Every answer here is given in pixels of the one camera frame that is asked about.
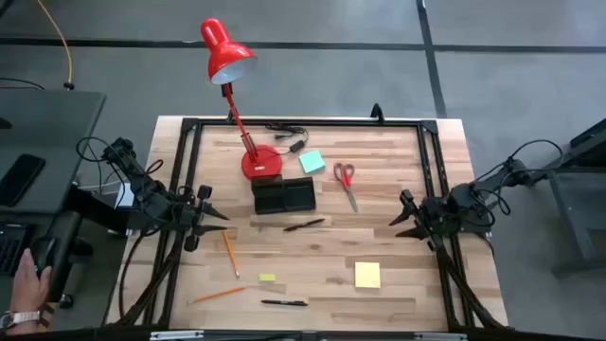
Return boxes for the large yellow sticky note pad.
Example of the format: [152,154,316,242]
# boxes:
[354,261,383,290]

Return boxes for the dark grey desk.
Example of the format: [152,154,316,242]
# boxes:
[0,89,138,332]

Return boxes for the black lamp power cable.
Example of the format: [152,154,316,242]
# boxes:
[264,122,310,155]

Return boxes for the dark metal table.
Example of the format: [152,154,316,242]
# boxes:
[520,117,606,278]

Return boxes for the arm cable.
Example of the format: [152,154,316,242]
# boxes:
[472,138,564,214]
[75,135,127,195]

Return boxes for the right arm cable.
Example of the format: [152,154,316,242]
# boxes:
[472,138,564,214]

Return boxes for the black pen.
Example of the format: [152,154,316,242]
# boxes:
[282,217,327,233]
[260,298,310,308]

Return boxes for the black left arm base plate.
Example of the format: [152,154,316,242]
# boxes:
[125,207,190,233]

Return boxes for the silver wristwatch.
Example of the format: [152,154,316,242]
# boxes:
[0,310,42,331]

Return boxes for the silver metal bracket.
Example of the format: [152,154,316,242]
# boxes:
[414,332,469,341]
[150,330,205,341]

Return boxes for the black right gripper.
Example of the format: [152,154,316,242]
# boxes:
[388,188,449,252]

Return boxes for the thick black hose cable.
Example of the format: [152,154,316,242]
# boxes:
[117,229,148,323]

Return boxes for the small white box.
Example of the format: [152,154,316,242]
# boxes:
[115,182,136,209]

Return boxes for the teal sticky note pad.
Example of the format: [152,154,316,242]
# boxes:
[297,150,328,175]

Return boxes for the yellow cable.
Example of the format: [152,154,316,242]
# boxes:
[36,0,76,91]

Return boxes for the black aluminium table frame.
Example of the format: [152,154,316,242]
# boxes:
[106,116,512,341]

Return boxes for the black smartphone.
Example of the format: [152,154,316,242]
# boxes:
[0,153,47,208]

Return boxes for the orange pencil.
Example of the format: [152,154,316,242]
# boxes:
[186,285,247,305]
[222,230,241,279]

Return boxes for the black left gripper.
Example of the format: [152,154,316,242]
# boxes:
[179,184,230,253]

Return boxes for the black keyboard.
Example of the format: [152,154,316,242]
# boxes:
[0,222,32,278]

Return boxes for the red-handled scissors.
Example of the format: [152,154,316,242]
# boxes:
[332,162,360,214]

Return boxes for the person's hand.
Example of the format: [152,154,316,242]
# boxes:
[8,248,53,316]

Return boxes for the red desk lamp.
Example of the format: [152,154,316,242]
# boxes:
[200,17,284,184]

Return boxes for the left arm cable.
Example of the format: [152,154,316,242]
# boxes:
[75,135,127,195]

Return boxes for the black mesh desk organizer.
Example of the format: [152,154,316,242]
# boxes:
[250,174,317,216]

